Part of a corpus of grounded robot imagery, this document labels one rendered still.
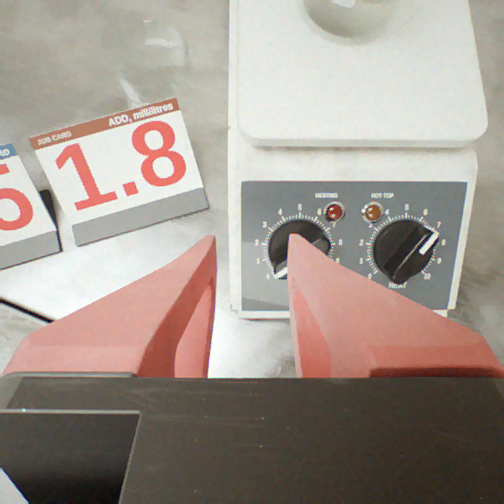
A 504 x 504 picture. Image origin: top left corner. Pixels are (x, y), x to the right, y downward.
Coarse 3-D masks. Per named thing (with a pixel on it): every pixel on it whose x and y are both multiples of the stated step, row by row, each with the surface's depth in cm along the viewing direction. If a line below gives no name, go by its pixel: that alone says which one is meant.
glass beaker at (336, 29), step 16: (304, 0) 18; (320, 0) 17; (336, 0) 17; (352, 0) 17; (368, 0) 17; (384, 0) 17; (400, 0) 18; (304, 16) 19; (320, 16) 18; (336, 16) 18; (352, 16) 18; (368, 16) 18; (384, 16) 18; (320, 32) 19; (336, 32) 19; (352, 32) 18; (368, 32) 19
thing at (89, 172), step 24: (144, 120) 24; (168, 120) 24; (72, 144) 24; (96, 144) 24; (120, 144) 24; (144, 144) 25; (168, 144) 25; (48, 168) 24; (72, 168) 24; (96, 168) 25; (120, 168) 25; (144, 168) 25; (168, 168) 25; (192, 168) 26; (72, 192) 25; (96, 192) 25; (120, 192) 26; (144, 192) 26
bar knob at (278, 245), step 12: (288, 228) 20; (300, 228) 20; (312, 228) 20; (276, 240) 21; (288, 240) 21; (312, 240) 19; (324, 240) 19; (276, 252) 21; (324, 252) 19; (276, 264) 20; (276, 276) 20
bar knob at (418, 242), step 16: (400, 224) 20; (416, 224) 20; (384, 240) 21; (400, 240) 21; (416, 240) 20; (432, 240) 19; (384, 256) 21; (400, 256) 20; (416, 256) 20; (384, 272) 21; (400, 272) 20; (416, 272) 21
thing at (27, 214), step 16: (0, 160) 23; (0, 176) 24; (16, 176) 24; (0, 192) 24; (16, 192) 24; (0, 208) 24; (16, 208) 25; (32, 208) 25; (0, 224) 25; (16, 224) 25; (32, 224) 25
